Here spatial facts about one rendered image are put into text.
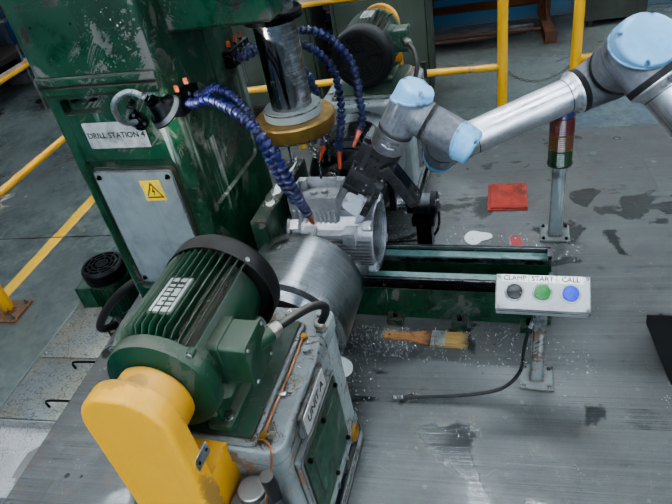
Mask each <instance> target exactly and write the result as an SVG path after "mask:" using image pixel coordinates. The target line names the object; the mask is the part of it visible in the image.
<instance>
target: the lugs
mask: <svg viewBox="0 0 672 504"><path fill-rule="evenodd" d="M372 228H373V221H371V220H363V221H362V228H361V230H362V231H364V232H372ZM290 230H292V231H300V230H301V222H300V220H298V219H291V220H290ZM368 271H370V272H379V264H378V263H375V264H374V266H368Z"/></svg>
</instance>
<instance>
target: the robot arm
mask: <svg viewBox="0 0 672 504"><path fill-rule="evenodd" d="M434 95H435V93H434V90H433V88H432V87H431V86H430V85H428V83H427V82H425V81H424V80H422V79H419V78H416V77H411V76H408V77H404V78H402V79H400V80H399V82H398V84H397V86H396V88H395V90H394V92H393V94H391V96H390V100H389V102H388V104H387V106H386V108H385V110H384V113H383V115H382V117H381V119H380V121H379V123H378V125H377V127H376V129H375V131H374V134H373V136H372V137H369V136H367V135H366V136H365V138H364V140H363V142H362V144H361V147H360V149H359V151H358V153H357V155H356V157H355V160H354V162H353V164H352V166H351V168H350V170H349V173H348V175H347V177H346V179H345V181H344V183H343V186H342V187H343V188H345V189H347V190H349V193H347V195H346V198H347V200H348V201H344V202H343V204H342V205H343V208H344V209H346V210H347V211H348V212H350V213H351V214H352V215H354V216H355V217H356V220H355V222H354V223H355V224H358V223H360V222H362V221H363V220H364V219H365V217H366V216H367V214H368V212H369V211H370V209H371V207H372V205H373V203H374V201H375V199H378V197H379V195H380V193H381V191H382V189H383V187H384V185H385V182H387V181H388V183H389V184H390V185H391V186H392V187H393V188H394V190H395V191H396V192H397V193H398V194H399V196H400V197H401V198H402V199H403V200H404V202H405V203H406V204H407V205H408V206H409V208H412V207H414V206H416V205H418V204H419V203H420V199H421V195H422V192H421V191H420V190H419V188H418V187H417V186H416V185H415V184H414V182H413V181H412V180H411V179H410V177H409V176H408V175H407V174H406V173H405V171H404V170H403V169H402V168H401V166H400V165H399V164H398V163H397V162H398V161H399V160H400V158H401V156H402V155H403V154H404V152H405V150H406V148H407V147H408V145H409V143H410V141H411V139H412V137H413V136H415V137H416V138H418V139H419V140H421V141H423V142H425V143H426V144H425V146H424V148H423V161H424V164H425V165H426V167H427V168H428V169H429V170H431V171H433V172H436V173H442V172H446V171H448V170H450V169H451V168H452V167H453V166H454V165H455V164H457V163H459V162H460V163H466V162H467V160H468V159H469V158H470V157H473V156H475V155H477V154H479V153H482V152H484V151H486V150H488V149H491V148H493V147H495V146H497V145H500V144H502V143H504V142H506V141H509V140H511V139H513V138H515V137H518V136H520V135H522V134H524V133H527V132H529V131H531V130H534V129H536V128H538V127H540V126H543V125H545V124H547V123H549V122H552V121H554V120H556V119H558V118H561V117H563V116H565V115H567V114H570V113H572V112H575V113H577V114H581V113H583V112H586V111H588V110H590V109H593V108H595V107H598V106H600V105H603V104H606V103H608V102H611V101H614V100H616V99H619V98H621V97H623V96H625V95H626V97H627V98H628V99H629V100H630V102H631V103H641V104H644V105H645V106H646V107H647V109H648V110H649V111H650V112H651V114H652V115H653V116H654V117H655V119H656V120H657V121H658V122H659V123H660V125H661V126H662V127H663V128H664V130H665V131H666V132H667V133H668V135H669V136H670V137H671V138H672V19H670V18H669V17H667V16H665V15H663V14H660V13H656V12H653V13H652V12H641V13H637V14H634V15H631V16H629V17H628V18H626V19H625V20H624V21H622V22H621V23H620V24H619V25H617V26H616V27H615V28H614V29H613V30H612V31H611V32H610V34H609V36H608V37H607V38H606V39H605V40H604V41H603V43H602V44H601V45H600V46H599V47H598V48H597V49H596V50H595V51H594V52H593V53H592V55H591V56H589V57H588V58H587V59H586V60H585V61H584V62H582V63H581V64H580V65H578V66H577V67H575V68H573V69H571V70H569V71H567V72H565V73H563V75H562V77H561V79H560V80H558V81H556V82H554V83H552V84H549V85H547V86H545V87H543V88H540V89H538V90H536V91H534V92H531V93H529V94H527V95H525V96H522V97H520V98H518V99H516V100H513V101H511V102H509V103H507V104H504V105H502V106H500V107H498V108H495V109H493V110H491V111H489V112H486V113H484V114H482V115H480V116H477V117H475V118H473V119H471V120H468V121H466V120H464V119H462V118H460V117H459V116H457V115H455V114H453V113H451V112H450V111H448V110H446V109H444V108H443V107H441V106H439V105H437V104H436V103H435V102H433V98H434ZM354 165H355V166H354ZM354 180H355V181H354ZM353 182H354V183H353ZM351 184H352V185H351ZM366 196H367V197H366Z"/></svg>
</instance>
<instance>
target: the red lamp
mask: <svg viewBox="0 0 672 504"><path fill-rule="evenodd" d="M575 122H576V116H575V117H573V118H571V119H567V120H558V119H556V120H554V121H552V122H550V129H549V132H550V133H551V134H552V135H554V136H560V137H563V136H569V135H571V134H573V133H574V132H575Z"/></svg>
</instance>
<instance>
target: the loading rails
mask: <svg viewBox="0 0 672 504"><path fill-rule="evenodd" d="M385 249H386V251H385V257H384V260H383V264H382V266H381V268H380V269H379V272H370V271H368V273H367V275H361V276H362V280H363V295H362V298H361V301H360V304H359V307H358V310H357V313H356V314H365V315H382V316H387V324H388V325H400V326H402V325H403V321H404V317H416V318H433V319H450V320H451V328H452V329H463V330H467V329H468V323H469V321H484V322H501V323H518V324H520V333H526V332H527V329H528V326H529V323H530V321H531V319H532V317H533V315H520V314H502V313H496V311H495V287H496V274H522V275H551V276H553V273H552V272H551V269H552V247H545V246H497V245H449V244H401V243H386V248H385Z"/></svg>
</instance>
